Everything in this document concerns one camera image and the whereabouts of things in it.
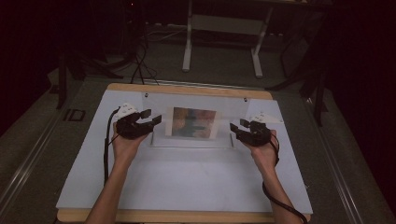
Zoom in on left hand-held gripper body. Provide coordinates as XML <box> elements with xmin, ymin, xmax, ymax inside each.
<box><xmin>114</xmin><ymin>102</ymin><xmax>153</xmax><ymax>140</ymax></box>

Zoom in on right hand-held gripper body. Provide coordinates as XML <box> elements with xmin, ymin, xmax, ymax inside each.
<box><xmin>238</xmin><ymin>111</ymin><xmax>284</xmax><ymax>147</ymax></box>

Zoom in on clear acrylic photo frame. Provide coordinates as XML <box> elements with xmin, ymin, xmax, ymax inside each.
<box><xmin>142</xmin><ymin>91</ymin><xmax>250</xmax><ymax>149</ymax></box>

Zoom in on colourful photo print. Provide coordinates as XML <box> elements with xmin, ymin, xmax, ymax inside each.
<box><xmin>164</xmin><ymin>105</ymin><xmax>219</xmax><ymax>140</ymax></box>

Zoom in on person's right hand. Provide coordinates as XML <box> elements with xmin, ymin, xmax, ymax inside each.
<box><xmin>247</xmin><ymin>130</ymin><xmax>279</xmax><ymax>171</ymax></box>

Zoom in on person's left hand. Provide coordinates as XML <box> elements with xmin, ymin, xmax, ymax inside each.
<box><xmin>111</xmin><ymin>123</ymin><xmax>149</xmax><ymax>164</ymax></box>

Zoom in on white table cover sheet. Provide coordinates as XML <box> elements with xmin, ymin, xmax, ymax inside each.
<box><xmin>55</xmin><ymin>89</ymin><xmax>314</xmax><ymax>215</ymax></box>

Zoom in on black metal stand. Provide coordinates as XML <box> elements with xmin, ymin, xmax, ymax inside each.
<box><xmin>55</xmin><ymin>50</ymin><xmax>124</xmax><ymax>110</ymax></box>
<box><xmin>265</xmin><ymin>12</ymin><xmax>331</xmax><ymax>128</ymax></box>

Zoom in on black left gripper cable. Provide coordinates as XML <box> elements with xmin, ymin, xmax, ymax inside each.
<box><xmin>103</xmin><ymin>106</ymin><xmax>122</xmax><ymax>187</ymax></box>

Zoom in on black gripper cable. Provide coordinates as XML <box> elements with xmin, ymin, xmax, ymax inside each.
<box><xmin>103</xmin><ymin>106</ymin><xmax>122</xmax><ymax>187</ymax></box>
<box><xmin>262</xmin><ymin>133</ymin><xmax>309</xmax><ymax>224</ymax></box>

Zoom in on black floor cables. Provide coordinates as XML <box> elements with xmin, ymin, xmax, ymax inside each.
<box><xmin>130</xmin><ymin>29</ymin><xmax>161</xmax><ymax>86</ymax></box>

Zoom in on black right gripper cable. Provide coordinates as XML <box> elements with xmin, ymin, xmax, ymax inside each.
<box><xmin>262</xmin><ymin>133</ymin><xmax>309</xmax><ymax>224</ymax></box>

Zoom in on metal floor rail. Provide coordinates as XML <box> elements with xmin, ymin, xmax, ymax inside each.
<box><xmin>0</xmin><ymin>106</ymin><xmax>69</xmax><ymax>214</ymax></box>
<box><xmin>303</xmin><ymin>96</ymin><xmax>364</xmax><ymax>224</ymax></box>

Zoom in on white metal stand frame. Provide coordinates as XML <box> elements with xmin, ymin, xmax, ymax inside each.
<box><xmin>181</xmin><ymin>0</ymin><xmax>276</xmax><ymax>79</ymax></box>

